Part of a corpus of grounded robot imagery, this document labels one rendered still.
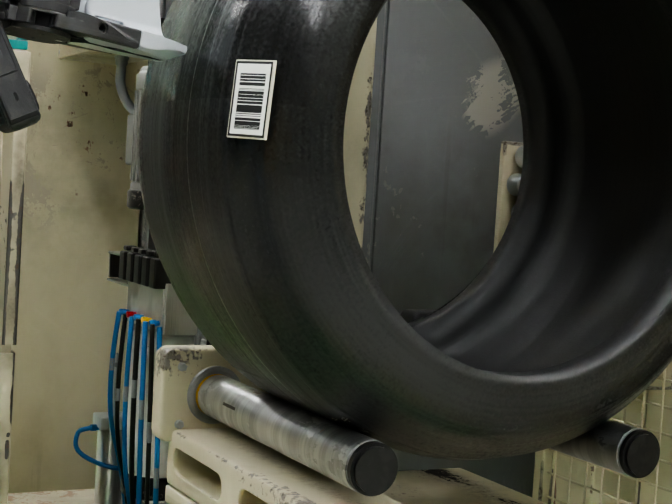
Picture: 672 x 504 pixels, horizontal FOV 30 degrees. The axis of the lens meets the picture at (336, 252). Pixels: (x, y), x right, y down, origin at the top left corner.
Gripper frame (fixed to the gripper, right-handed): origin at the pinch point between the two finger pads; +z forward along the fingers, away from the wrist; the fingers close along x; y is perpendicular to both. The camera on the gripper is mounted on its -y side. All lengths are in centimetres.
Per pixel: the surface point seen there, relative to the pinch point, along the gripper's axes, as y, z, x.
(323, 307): -17.8, 12.1, -11.0
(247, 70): -1.0, 3.2, -9.2
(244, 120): -4.8, 3.5, -9.5
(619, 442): -26, 45, -10
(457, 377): -21.8, 25.2, -11.6
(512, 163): 2, 62, 38
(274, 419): -29.2, 17.3, 4.5
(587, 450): -28, 45, -6
